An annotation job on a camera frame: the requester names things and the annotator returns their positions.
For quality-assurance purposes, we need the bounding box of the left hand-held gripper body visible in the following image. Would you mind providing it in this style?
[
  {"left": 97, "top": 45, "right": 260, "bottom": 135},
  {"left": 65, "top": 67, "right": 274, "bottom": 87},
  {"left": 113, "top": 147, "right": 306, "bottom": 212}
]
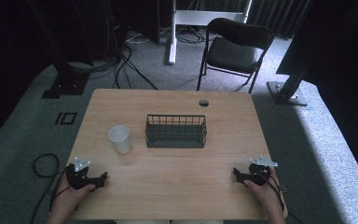
[{"left": 65, "top": 156, "right": 96, "bottom": 190}]

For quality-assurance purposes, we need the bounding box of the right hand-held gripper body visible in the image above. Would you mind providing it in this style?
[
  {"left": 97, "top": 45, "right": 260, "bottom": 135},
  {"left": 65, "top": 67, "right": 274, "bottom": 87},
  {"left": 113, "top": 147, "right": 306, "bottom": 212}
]
[{"left": 244, "top": 155, "right": 279, "bottom": 188}]

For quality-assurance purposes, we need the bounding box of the person's left hand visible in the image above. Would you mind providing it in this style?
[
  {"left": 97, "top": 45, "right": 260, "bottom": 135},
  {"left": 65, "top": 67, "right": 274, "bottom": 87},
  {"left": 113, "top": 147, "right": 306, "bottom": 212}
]
[{"left": 50, "top": 175, "right": 97, "bottom": 217}]

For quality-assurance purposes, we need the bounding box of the person's right hand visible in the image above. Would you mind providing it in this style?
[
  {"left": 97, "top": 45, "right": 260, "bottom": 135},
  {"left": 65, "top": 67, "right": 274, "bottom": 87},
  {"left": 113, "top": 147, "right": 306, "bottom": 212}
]
[{"left": 243, "top": 167, "right": 286, "bottom": 217}]

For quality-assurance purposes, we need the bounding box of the white cup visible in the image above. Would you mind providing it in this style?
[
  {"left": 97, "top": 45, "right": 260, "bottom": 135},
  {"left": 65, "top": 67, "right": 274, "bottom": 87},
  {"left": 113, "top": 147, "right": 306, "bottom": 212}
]
[{"left": 107, "top": 124, "right": 133, "bottom": 156}]

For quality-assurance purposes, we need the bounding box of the black metal stand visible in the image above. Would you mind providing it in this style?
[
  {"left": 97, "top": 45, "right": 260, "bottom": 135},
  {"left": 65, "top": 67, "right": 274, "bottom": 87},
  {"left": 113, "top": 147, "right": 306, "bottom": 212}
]
[
  {"left": 266, "top": 55, "right": 310, "bottom": 107},
  {"left": 27, "top": 0, "right": 91, "bottom": 100}
]

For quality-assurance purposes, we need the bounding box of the black folding chair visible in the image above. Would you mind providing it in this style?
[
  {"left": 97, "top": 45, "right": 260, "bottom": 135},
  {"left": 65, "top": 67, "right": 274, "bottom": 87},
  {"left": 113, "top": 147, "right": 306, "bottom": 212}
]
[{"left": 196, "top": 17, "right": 275, "bottom": 95}]

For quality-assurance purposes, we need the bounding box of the dark pleated curtain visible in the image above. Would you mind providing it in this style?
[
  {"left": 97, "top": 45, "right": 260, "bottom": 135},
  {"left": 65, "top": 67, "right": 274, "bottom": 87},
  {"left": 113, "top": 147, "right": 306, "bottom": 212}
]
[{"left": 247, "top": 0, "right": 313, "bottom": 40}]

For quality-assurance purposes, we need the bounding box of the black equipment cabinet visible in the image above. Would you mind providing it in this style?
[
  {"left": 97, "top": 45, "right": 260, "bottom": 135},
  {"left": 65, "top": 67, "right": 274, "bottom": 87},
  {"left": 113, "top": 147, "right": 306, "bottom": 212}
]
[{"left": 105, "top": 0, "right": 161, "bottom": 61}]

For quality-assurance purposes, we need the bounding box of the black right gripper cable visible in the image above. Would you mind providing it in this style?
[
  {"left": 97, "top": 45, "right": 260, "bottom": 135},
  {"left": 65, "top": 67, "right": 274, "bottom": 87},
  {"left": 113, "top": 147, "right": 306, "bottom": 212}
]
[{"left": 255, "top": 169, "right": 306, "bottom": 224}]

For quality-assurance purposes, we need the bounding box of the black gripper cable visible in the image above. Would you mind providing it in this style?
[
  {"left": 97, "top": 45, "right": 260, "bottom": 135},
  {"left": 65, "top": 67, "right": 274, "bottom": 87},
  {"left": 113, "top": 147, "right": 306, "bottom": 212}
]
[
  {"left": 30, "top": 153, "right": 71, "bottom": 224},
  {"left": 255, "top": 169, "right": 306, "bottom": 224}
]

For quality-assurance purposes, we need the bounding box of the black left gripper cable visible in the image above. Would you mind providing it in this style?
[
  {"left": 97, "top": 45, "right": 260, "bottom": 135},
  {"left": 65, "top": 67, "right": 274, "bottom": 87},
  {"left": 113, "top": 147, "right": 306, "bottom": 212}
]
[{"left": 30, "top": 153, "right": 71, "bottom": 224}]

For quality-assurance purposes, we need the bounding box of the black wire basket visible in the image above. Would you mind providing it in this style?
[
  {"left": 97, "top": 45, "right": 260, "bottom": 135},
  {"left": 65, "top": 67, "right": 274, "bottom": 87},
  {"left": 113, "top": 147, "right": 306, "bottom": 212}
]
[{"left": 145, "top": 113, "right": 208, "bottom": 149}]

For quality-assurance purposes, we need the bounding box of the black floor cables bundle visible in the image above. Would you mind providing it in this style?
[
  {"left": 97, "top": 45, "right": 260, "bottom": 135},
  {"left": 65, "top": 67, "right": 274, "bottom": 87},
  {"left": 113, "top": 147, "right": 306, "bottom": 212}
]
[{"left": 68, "top": 43, "right": 158, "bottom": 91}]

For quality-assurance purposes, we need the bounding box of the white desk frame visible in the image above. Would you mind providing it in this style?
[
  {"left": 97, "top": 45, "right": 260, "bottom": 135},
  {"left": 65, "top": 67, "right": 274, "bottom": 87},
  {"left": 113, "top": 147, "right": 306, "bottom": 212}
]
[{"left": 167, "top": 0, "right": 254, "bottom": 65}]

